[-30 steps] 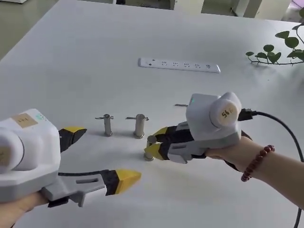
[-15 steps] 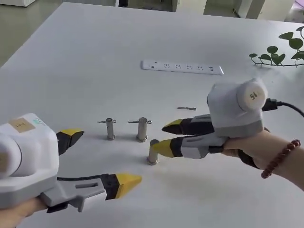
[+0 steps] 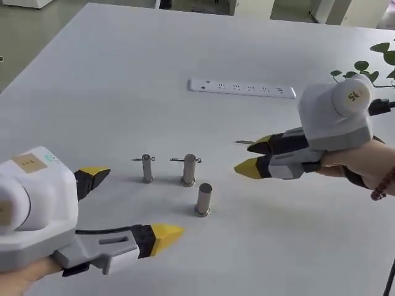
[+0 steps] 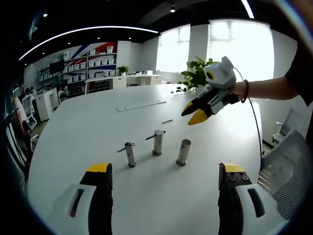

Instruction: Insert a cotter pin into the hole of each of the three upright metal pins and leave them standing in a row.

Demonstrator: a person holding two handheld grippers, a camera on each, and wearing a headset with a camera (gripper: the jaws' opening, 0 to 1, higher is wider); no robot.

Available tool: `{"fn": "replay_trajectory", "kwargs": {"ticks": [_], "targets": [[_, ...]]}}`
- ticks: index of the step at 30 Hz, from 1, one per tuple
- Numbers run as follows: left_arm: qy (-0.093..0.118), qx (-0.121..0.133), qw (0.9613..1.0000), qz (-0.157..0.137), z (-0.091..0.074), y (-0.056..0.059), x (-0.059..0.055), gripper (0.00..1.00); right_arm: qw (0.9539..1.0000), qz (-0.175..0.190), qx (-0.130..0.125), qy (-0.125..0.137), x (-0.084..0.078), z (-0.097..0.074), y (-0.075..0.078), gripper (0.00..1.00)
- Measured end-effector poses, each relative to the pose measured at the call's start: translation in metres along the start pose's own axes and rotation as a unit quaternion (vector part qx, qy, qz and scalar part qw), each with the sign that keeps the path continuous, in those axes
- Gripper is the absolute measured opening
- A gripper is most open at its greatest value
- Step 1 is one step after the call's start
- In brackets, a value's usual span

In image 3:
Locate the dark thin rod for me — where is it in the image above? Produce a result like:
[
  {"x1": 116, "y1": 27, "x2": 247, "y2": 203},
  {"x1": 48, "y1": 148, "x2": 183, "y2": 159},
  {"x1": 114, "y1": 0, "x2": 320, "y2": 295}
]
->
[{"x1": 382, "y1": 258, "x2": 395, "y2": 296}]

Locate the white cabinet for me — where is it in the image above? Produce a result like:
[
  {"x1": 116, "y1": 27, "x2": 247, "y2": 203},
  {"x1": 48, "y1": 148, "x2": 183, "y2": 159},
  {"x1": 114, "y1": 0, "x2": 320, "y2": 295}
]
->
[{"x1": 2, "y1": 0, "x2": 48, "y2": 10}]

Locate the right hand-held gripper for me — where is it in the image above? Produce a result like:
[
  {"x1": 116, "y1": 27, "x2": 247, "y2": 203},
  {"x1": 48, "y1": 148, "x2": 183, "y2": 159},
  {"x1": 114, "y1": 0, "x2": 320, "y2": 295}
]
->
[{"x1": 233, "y1": 74, "x2": 375, "y2": 181}]

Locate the red bead bracelet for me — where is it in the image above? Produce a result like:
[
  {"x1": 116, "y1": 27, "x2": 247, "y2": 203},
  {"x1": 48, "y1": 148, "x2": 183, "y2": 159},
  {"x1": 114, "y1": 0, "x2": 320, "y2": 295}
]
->
[{"x1": 370, "y1": 165, "x2": 395, "y2": 202}]

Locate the person's right hand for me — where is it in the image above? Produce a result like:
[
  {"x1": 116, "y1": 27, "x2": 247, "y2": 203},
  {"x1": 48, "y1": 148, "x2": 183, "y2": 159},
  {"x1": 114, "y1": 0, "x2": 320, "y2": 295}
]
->
[{"x1": 317, "y1": 134, "x2": 395, "y2": 199}]

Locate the green leafy plant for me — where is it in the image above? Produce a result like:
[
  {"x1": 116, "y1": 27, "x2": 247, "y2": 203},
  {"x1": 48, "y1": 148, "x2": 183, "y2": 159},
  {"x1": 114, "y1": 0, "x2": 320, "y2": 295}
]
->
[{"x1": 330, "y1": 38, "x2": 395, "y2": 89}]

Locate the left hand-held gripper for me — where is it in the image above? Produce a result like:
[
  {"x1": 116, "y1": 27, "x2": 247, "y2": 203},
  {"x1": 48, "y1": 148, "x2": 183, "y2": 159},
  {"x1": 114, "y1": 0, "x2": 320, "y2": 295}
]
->
[{"x1": 0, "y1": 146, "x2": 186, "y2": 277}]

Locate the person's left hand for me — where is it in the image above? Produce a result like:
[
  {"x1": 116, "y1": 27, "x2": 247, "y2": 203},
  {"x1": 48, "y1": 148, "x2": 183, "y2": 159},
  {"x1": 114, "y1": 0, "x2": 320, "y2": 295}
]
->
[{"x1": 0, "y1": 256, "x2": 64, "y2": 296}]

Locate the white power strip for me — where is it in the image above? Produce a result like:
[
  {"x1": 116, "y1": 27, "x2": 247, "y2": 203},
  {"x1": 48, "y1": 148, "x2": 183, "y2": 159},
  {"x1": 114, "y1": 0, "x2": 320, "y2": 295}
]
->
[{"x1": 187, "y1": 78, "x2": 297, "y2": 100}]

